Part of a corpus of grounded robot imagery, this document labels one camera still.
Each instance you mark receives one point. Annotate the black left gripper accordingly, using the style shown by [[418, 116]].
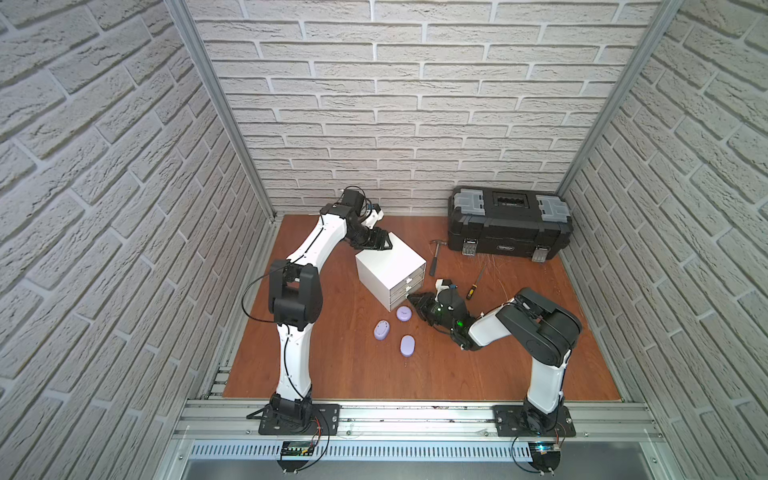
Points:
[[372, 239]]

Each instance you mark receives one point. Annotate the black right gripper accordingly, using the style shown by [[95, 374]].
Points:
[[421, 305]]

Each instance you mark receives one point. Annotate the purple earphone case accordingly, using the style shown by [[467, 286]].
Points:
[[404, 313], [382, 330], [407, 346]]

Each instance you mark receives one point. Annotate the white drawer cabinet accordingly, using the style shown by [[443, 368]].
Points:
[[391, 275]]

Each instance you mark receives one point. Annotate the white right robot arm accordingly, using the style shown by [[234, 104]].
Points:
[[547, 331]]

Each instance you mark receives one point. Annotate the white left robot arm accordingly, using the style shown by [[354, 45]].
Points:
[[295, 291]]

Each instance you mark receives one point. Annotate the steel claw hammer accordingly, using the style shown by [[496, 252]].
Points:
[[438, 244]]

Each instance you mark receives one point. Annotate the yellow black screwdriver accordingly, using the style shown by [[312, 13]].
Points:
[[473, 289]]

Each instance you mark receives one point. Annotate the black plastic toolbox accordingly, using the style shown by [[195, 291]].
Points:
[[524, 224]]

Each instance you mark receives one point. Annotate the right controller board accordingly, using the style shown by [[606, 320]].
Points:
[[545, 457]]

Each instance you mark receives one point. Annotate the controller board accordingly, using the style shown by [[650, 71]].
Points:
[[296, 455], [545, 457]]

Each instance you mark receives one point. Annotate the left controller board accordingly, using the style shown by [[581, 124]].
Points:
[[296, 455]]

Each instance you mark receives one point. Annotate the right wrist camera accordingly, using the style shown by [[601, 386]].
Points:
[[442, 285]]

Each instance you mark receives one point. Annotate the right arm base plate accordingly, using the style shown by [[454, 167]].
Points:
[[525, 421]]

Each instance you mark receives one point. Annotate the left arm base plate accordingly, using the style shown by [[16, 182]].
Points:
[[322, 417]]

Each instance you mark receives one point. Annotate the aluminium frame rail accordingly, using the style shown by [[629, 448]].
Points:
[[224, 418]]

